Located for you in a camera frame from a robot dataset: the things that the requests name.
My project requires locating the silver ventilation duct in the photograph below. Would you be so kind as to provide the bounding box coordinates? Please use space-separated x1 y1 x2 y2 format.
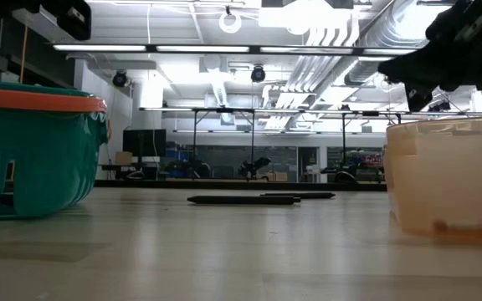
343 0 455 87

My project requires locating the white hanging ring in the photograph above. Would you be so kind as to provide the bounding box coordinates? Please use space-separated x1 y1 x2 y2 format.
218 10 243 34

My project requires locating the black computer monitor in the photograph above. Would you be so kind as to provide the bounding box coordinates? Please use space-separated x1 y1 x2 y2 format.
122 128 167 158

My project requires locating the black table edge frame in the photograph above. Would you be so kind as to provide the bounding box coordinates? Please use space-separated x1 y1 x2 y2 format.
94 179 388 192

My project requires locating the yellow pencil with eraser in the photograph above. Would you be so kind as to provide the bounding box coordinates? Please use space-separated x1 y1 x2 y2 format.
432 220 482 246

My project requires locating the translucent orange plastic container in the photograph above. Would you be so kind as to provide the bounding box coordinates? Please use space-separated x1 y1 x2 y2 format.
382 116 482 247

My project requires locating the brown cardboard box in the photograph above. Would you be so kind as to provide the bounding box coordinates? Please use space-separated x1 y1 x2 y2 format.
114 150 134 166

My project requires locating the overhead LED light bar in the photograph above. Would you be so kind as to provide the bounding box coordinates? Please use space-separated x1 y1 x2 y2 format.
52 43 420 59

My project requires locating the black background rig frame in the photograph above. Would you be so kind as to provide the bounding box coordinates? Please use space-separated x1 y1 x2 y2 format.
139 106 482 185

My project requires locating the teal plastic basket orange rim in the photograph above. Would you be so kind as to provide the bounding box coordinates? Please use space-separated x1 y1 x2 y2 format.
0 79 110 222

